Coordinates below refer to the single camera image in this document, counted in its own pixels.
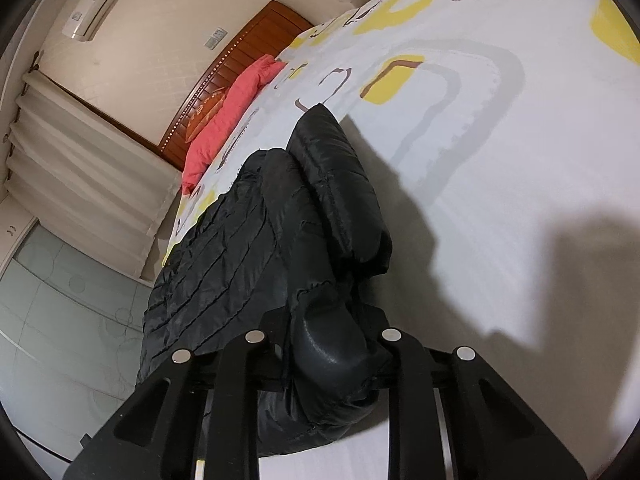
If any orange cushion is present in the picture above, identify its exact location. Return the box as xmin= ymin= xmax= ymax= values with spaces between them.
xmin=185 ymin=87 xmax=229 ymax=144

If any frosted glass wardrobe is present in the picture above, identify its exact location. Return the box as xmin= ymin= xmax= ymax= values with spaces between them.
xmin=0 ymin=197 xmax=157 ymax=463

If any white air conditioner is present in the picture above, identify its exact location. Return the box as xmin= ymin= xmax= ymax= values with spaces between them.
xmin=61 ymin=0 xmax=152 ymax=41

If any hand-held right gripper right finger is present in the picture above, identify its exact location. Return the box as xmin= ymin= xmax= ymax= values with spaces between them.
xmin=359 ymin=307 xmax=588 ymax=480

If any black puffer jacket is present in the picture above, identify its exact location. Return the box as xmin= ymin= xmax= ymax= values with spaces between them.
xmin=135 ymin=102 xmax=396 ymax=459

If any cream window curtain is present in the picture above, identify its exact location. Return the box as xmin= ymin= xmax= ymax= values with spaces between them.
xmin=0 ymin=52 xmax=184 ymax=282

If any wooden headboard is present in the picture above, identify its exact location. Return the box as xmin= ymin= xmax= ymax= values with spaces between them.
xmin=159 ymin=0 xmax=316 ymax=171

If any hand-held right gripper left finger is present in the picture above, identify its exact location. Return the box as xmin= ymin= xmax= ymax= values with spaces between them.
xmin=62 ymin=310 xmax=292 ymax=480

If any patterned bed sheet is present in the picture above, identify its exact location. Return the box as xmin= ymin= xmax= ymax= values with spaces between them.
xmin=160 ymin=0 xmax=640 ymax=480

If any pink pillow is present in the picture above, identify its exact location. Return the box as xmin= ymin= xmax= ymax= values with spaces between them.
xmin=181 ymin=55 xmax=287 ymax=195

